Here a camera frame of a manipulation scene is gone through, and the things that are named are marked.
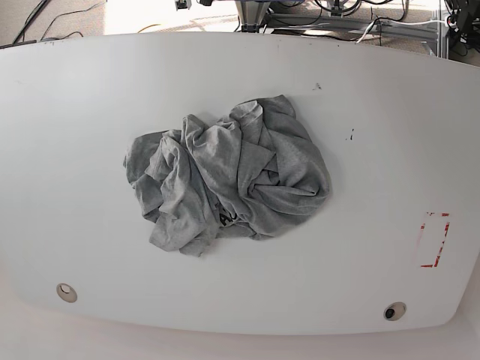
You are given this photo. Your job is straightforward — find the red tape rectangle marking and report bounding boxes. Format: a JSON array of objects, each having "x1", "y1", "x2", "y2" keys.
[{"x1": 415, "y1": 212, "x2": 451, "y2": 269}]

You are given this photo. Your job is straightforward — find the dark table grommet hole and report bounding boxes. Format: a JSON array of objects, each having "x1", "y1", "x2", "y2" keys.
[{"x1": 383, "y1": 301, "x2": 407, "y2": 322}]

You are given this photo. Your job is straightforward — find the white cable on floor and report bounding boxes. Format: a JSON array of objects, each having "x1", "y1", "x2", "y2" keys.
[{"x1": 355, "y1": 19, "x2": 447, "y2": 44}]

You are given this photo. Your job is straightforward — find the yellow cable on floor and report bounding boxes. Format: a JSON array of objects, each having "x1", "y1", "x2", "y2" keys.
[{"x1": 136, "y1": 22, "x2": 163, "y2": 35}]

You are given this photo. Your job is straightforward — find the black cable on floor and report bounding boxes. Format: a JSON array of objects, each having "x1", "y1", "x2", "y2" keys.
[{"x1": 11, "y1": 0, "x2": 106, "y2": 44}]

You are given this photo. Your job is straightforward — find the aluminium frame stand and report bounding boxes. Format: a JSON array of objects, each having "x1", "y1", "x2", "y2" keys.
[{"x1": 235, "y1": 1, "x2": 271, "y2": 33}]

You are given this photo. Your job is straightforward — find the grey printed t-shirt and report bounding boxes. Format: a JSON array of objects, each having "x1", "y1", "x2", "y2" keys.
[{"x1": 123, "y1": 95, "x2": 330, "y2": 257}]

